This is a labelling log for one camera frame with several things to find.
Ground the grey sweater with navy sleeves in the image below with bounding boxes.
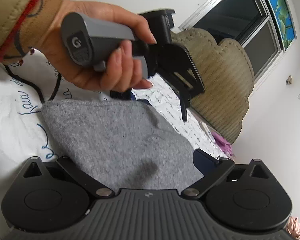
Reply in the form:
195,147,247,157
41,89,206,193

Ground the tan jacket sleeve forearm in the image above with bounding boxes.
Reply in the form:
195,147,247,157
0,0,63,64

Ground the pile of mixed clothes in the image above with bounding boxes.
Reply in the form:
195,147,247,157
286,216,300,240

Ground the person's left hand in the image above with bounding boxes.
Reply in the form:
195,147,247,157
35,0,156,92

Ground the purple garment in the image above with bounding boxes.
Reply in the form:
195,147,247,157
211,131,233,159

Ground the white power strip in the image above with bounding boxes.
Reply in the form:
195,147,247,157
199,121,216,143

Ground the olive padded headboard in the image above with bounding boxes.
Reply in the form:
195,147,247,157
172,28,255,144

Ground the white quilt with blue script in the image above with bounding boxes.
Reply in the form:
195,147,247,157
0,51,224,239

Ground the dark window with white frame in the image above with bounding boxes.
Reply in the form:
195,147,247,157
179,0,296,80

